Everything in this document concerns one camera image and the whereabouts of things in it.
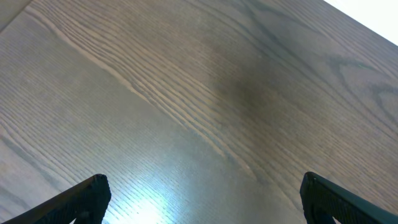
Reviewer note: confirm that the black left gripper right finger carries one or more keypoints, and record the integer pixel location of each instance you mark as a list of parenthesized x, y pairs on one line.
[(325, 202)]

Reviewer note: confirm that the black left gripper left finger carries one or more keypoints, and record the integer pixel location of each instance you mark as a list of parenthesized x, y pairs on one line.
[(84, 203)]

